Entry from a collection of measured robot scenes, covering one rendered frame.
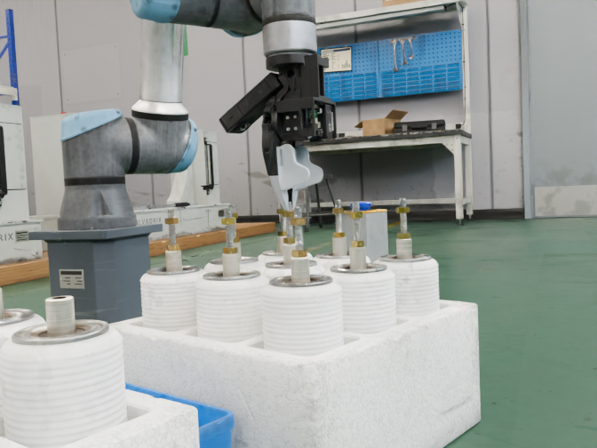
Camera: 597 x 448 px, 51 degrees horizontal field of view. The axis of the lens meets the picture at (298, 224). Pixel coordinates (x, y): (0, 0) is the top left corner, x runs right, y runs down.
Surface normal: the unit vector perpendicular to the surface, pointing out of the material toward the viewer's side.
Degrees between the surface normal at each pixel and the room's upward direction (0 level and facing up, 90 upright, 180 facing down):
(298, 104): 90
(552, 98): 90
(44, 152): 90
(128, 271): 90
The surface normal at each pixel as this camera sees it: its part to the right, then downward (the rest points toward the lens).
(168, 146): 0.54, 0.27
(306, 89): -0.48, 0.07
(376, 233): 0.76, 0.00
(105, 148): 0.59, 0.05
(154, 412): -0.04, -1.00
